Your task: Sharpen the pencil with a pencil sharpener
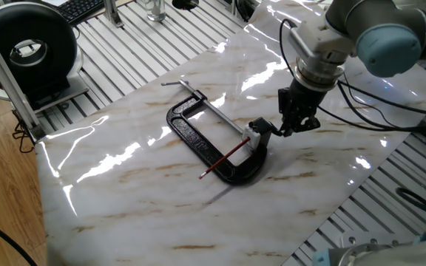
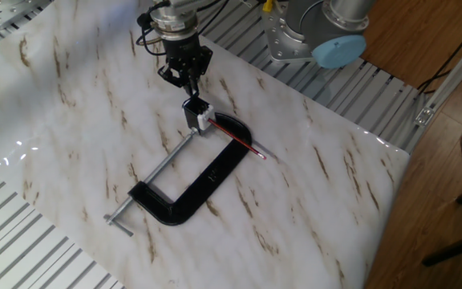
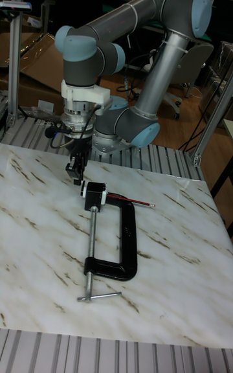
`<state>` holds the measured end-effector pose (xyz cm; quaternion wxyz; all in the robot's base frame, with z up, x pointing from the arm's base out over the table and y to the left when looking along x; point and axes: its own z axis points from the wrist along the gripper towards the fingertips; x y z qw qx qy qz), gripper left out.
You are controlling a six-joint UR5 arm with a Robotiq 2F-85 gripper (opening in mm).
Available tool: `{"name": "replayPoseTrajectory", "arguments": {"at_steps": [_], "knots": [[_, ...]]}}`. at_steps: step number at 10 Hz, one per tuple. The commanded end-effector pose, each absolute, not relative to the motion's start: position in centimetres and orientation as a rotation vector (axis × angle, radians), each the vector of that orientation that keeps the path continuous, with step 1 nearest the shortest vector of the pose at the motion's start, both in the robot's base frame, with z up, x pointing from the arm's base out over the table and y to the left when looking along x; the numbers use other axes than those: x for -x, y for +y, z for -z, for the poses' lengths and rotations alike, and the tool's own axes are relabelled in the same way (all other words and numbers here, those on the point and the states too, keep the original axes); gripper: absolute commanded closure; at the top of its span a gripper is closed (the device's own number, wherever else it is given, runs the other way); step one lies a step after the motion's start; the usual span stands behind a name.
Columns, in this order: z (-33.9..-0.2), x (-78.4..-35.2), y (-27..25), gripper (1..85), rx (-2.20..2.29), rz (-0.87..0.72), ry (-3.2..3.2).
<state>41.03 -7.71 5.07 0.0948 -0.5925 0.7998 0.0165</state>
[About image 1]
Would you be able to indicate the black round knob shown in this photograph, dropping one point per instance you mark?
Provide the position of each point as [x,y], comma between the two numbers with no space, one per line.
[185,3]

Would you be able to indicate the white marble pattern sheet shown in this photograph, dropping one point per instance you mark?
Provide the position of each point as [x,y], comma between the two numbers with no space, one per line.
[142,207]

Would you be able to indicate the white wrist mounting bracket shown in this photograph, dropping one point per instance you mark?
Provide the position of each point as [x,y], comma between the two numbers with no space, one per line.
[320,40]

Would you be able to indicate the red pencil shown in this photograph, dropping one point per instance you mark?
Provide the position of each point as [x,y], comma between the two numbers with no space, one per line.
[224,159]

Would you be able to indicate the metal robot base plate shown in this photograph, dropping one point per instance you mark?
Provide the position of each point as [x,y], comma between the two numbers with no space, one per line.
[362,242]

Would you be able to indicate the silver grey UR5 robot arm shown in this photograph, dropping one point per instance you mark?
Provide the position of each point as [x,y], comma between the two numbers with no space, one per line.
[388,46]

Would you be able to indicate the clear drinking glass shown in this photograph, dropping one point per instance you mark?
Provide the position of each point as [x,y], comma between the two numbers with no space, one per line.
[155,11]

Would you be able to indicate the black and white pencil sharpener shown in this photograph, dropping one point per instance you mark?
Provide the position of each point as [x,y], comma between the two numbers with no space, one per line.
[261,127]

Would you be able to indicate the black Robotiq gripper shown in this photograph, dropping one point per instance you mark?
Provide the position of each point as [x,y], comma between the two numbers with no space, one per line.
[305,99]

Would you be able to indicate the long aluminium frame post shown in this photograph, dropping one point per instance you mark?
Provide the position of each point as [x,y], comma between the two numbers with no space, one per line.
[9,85]

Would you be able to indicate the black C-clamp with steel screw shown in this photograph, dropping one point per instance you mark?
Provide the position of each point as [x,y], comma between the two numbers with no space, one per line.
[198,144]

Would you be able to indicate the short aluminium bracket post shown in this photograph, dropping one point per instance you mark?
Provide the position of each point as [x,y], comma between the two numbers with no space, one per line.
[112,13]

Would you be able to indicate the black computer keyboard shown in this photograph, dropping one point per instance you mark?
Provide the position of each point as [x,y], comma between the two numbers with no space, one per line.
[80,9]

